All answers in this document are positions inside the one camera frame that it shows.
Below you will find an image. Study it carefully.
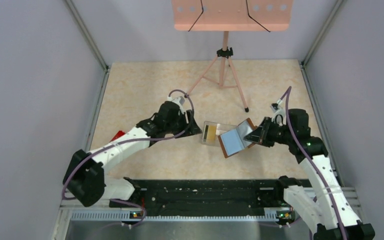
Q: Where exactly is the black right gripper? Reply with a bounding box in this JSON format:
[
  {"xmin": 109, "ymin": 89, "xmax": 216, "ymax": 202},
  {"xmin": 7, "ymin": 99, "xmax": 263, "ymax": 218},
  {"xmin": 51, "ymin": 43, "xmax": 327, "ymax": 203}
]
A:
[{"xmin": 244, "ymin": 116, "xmax": 294, "ymax": 147}]

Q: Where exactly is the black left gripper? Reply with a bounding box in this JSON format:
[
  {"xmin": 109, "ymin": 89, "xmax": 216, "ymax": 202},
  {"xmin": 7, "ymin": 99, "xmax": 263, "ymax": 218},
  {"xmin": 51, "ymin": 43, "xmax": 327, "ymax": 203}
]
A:
[{"xmin": 165, "ymin": 109, "xmax": 202, "ymax": 139}]

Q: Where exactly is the clear acrylic card box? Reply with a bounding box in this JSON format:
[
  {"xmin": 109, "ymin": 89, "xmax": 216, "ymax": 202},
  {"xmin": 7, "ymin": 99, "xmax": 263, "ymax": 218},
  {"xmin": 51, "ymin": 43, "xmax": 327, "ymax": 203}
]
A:
[{"xmin": 200, "ymin": 121, "xmax": 237, "ymax": 147}]

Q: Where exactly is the brown leather card holder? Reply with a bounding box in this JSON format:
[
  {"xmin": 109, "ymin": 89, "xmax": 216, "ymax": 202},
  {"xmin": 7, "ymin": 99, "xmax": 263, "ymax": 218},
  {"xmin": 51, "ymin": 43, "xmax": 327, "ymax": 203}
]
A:
[{"xmin": 218, "ymin": 118, "xmax": 257, "ymax": 159}]

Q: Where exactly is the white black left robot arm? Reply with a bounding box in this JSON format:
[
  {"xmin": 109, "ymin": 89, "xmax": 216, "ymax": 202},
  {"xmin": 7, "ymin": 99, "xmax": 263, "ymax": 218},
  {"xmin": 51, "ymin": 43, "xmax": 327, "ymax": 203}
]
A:
[{"xmin": 62, "ymin": 100, "xmax": 202, "ymax": 207}]

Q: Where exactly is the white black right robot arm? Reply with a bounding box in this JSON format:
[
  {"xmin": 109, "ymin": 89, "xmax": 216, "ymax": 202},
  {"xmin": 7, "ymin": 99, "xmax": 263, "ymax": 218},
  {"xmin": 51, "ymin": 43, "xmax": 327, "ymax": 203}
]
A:
[{"xmin": 243, "ymin": 108, "xmax": 376, "ymax": 240}]

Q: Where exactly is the yellow credit card stack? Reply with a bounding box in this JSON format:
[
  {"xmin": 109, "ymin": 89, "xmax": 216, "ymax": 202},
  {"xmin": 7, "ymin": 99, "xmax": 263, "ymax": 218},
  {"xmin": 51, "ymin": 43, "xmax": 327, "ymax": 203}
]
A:
[{"xmin": 203, "ymin": 124, "xmax": 217, "ymax": 144}]

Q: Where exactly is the red plastic block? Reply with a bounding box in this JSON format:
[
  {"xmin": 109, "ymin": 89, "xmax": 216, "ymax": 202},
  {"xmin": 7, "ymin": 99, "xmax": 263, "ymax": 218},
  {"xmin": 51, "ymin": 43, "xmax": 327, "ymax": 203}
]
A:
[{"xmin": 110, "ymin": 130, "xmax": 125, "ymax": 142}]

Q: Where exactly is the pink tripod music stand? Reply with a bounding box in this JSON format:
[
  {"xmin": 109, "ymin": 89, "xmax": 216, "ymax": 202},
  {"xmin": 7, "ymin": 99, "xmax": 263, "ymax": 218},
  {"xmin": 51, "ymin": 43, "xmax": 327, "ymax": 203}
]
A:
[{"xmin": 171, "ymin": 0, "xmax": 294, "ymax": 112}]

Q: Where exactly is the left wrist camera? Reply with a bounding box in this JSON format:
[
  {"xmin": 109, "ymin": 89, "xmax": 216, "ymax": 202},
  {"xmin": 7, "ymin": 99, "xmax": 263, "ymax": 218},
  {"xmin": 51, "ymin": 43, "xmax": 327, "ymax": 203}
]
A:
[{"xmin": 167, "ymin": 96, "xmax": 185, "ymax": 107}]

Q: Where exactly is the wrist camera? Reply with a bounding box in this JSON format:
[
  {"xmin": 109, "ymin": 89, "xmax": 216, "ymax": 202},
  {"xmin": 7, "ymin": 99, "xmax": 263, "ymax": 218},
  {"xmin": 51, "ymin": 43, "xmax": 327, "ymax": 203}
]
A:
[
  {"xmin": 270, "ymin": 103, "xmax": 283, "ymax": 115},
  {"xmin": 167, "ymin": 96, "xmax": 185, "ymax": 107}
]

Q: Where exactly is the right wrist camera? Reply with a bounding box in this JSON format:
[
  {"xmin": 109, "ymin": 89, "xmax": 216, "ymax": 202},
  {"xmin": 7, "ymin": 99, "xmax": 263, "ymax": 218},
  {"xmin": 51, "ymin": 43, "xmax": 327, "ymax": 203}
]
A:
[{"xmin": 270, "ymin": 103, "xmax": 283, "ymax": 115}]

